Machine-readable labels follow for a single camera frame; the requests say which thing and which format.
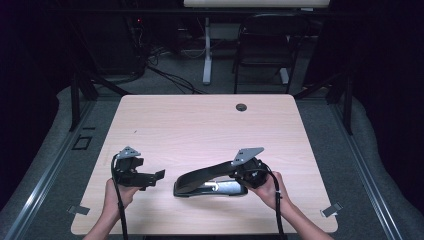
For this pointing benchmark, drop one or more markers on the person's left hand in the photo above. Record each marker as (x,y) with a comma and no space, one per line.
(115,196)

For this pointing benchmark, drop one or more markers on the large black stapler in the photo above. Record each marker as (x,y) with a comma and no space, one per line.
(206,183)

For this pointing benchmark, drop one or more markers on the black tape square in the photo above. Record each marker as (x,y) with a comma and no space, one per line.
(82,142)

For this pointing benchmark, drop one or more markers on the white desk leg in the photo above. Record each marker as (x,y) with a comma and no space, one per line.
(207,53)

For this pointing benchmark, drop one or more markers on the dark cabinet with red light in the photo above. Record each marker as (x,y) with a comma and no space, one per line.
(110,43)

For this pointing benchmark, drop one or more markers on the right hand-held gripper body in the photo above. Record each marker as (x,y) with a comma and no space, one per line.
(253,173)

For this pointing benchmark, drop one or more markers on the black metal stand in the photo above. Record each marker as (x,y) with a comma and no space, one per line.
(347,103)
(75,100)

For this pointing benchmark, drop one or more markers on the person's right hand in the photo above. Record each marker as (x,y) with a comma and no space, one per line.
(271,193)

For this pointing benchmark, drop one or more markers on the aluminium floor rail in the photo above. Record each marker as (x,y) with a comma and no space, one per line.
(370,180)
(43,186)

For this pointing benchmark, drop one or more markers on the black folding chair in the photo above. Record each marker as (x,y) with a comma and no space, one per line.
(266,40)

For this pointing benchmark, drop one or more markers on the metal table bracket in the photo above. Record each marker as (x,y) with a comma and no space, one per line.
(78,210)
(331,210)

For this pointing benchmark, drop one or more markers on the white desk foot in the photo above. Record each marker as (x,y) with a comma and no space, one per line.
(284,76)

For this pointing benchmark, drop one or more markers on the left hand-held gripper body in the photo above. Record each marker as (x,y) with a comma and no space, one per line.
(125,171)

